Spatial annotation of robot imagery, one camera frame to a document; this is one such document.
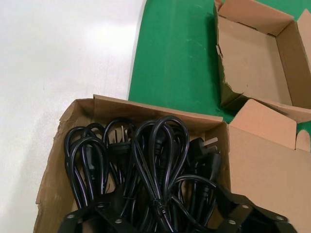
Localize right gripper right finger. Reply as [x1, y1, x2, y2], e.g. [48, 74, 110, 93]
[213, 184, 292, 233]

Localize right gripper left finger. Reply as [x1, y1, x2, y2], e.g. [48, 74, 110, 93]
[58, 186, 141, 233]

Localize black power cord bundle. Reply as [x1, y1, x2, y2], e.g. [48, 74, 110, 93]
[103, 118, 138, 195]
[134, 115, 195, 233]
[63, 123, 115, 212]
[173, 136, 223, 214]

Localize open brown cardboard box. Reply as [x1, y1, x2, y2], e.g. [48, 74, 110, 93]
[35, 94, 311, 233]
[213, 0, 311, 123]

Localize green table cloth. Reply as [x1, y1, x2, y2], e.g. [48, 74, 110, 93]
[127, 0, 311, 153]

